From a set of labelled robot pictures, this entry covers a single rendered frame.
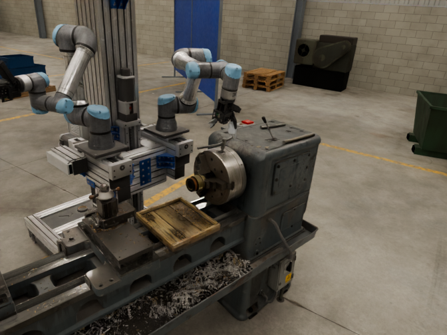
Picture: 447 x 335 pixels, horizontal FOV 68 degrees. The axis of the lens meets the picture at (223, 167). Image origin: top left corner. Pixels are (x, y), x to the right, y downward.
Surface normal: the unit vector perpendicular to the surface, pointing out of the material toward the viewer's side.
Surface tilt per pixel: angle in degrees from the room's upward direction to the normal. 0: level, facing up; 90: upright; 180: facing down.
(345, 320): 0
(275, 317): 0
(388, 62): 90
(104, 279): 0
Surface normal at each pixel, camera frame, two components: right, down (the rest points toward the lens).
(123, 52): 0.76, 0.32
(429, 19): -0.54, 0.32
